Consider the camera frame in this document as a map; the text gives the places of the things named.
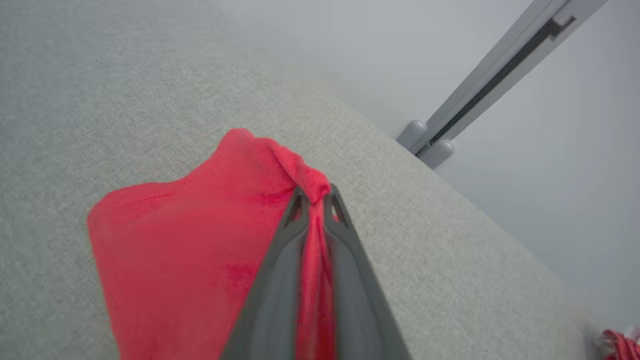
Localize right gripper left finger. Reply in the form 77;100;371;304
219;186;312;360

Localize grey metal partition post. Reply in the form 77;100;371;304
415;0;609;158

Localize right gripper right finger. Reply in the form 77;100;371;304
321;183;414;360

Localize grey cylindrical post bumper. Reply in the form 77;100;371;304
419;139;455;170
396;119;429;151

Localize grey fabric sofa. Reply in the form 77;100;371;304
0;0;608;360

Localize red white basketball jersey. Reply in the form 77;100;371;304
597;327;640;360

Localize red shorts with white trim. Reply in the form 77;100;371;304
86;127;353;360

